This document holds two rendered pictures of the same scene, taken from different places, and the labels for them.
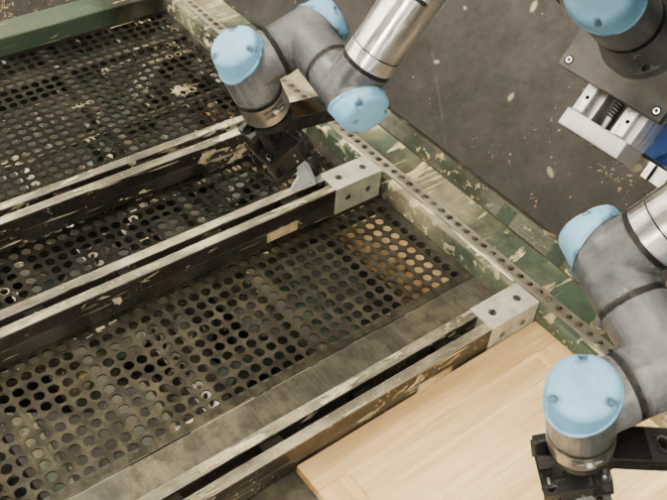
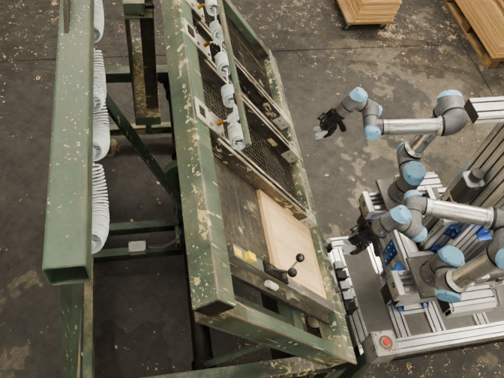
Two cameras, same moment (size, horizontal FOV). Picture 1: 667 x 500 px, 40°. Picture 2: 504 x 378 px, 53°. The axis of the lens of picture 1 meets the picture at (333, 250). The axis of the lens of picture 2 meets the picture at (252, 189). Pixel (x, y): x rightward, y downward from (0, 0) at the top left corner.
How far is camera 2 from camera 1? 1.53 m
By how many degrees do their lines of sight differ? 25
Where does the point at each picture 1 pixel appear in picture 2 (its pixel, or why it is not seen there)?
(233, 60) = (361, 94)
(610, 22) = (412, 178)
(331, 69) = (376, 120)
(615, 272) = (418, 204)
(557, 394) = (401, 208)
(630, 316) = (415, 213)
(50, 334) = not seen: hidden behind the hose
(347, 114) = (373, 130)
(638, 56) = (400, 194)
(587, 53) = (385, 184)
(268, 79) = (357, 106)
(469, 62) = not seen: hidden behind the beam
